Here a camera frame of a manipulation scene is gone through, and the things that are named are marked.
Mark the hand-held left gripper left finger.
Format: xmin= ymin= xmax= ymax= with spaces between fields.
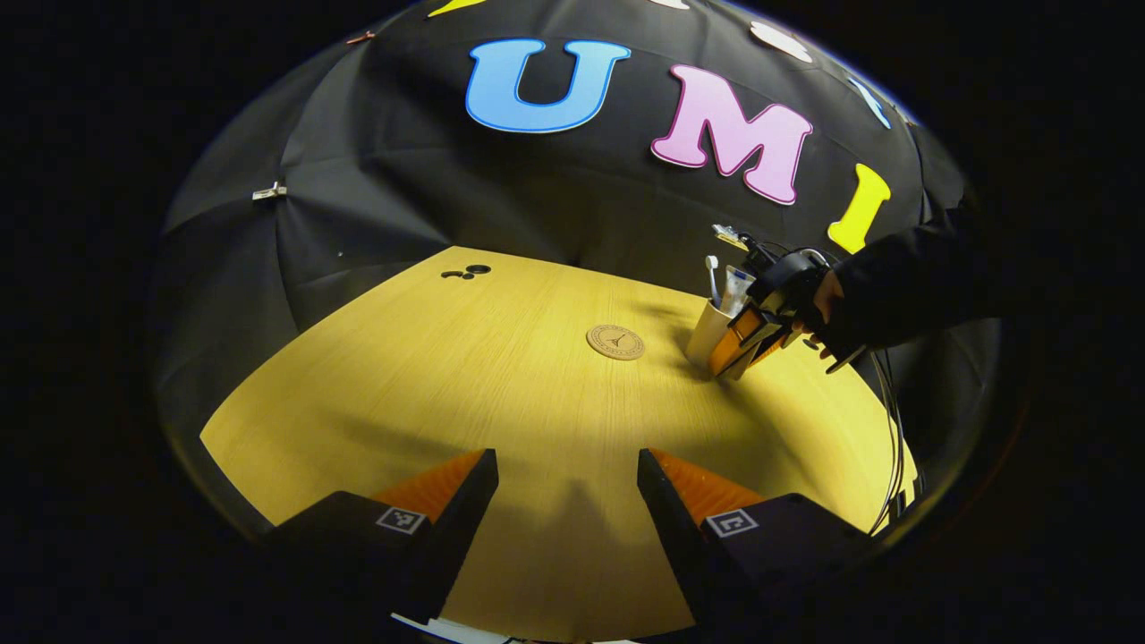
xmin=264 ymin=447 xmax=500 ymax=627

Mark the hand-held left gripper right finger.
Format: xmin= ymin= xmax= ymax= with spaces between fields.
xmin=637 ymin=447 xmax=878 ymax=640

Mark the beige cup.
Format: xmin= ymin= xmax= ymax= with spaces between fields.
xmin=686 ymin=300 xmax=743 ymax=378

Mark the white toothpaste tube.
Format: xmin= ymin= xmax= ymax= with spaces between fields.
xmin=723 ymin=266 xmax=757 ymax=318

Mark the round cork coaster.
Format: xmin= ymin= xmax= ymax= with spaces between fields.
xmin=586 ymin=324 xmax=646 ymax=361

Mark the wooden desktop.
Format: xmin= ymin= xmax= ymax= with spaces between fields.
xmin=199 ymin=246 xmax=920 ymax=643

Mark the black backdrop cloth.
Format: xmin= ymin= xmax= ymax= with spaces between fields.
xmin=152 ymin=0 xmax=1003 ymax=538

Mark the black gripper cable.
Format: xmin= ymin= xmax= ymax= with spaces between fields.
xmin=863 ymin=344 xmax=907 ymax=538

